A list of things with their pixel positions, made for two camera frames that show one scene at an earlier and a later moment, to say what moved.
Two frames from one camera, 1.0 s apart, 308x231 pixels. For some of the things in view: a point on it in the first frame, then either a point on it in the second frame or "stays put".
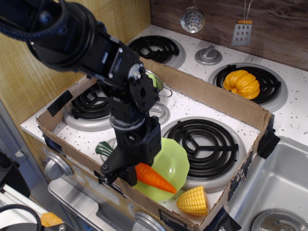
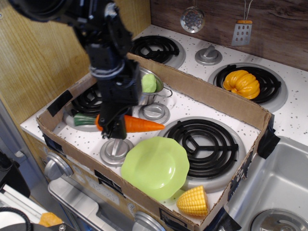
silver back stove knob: [208, 56] stays put
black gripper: [136, 145] -> [120, 90]
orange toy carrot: [148, 174] -> [133, 123]
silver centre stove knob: [160, 111] stays put
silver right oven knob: [144, 222] stays put
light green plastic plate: [172, 163] stays put
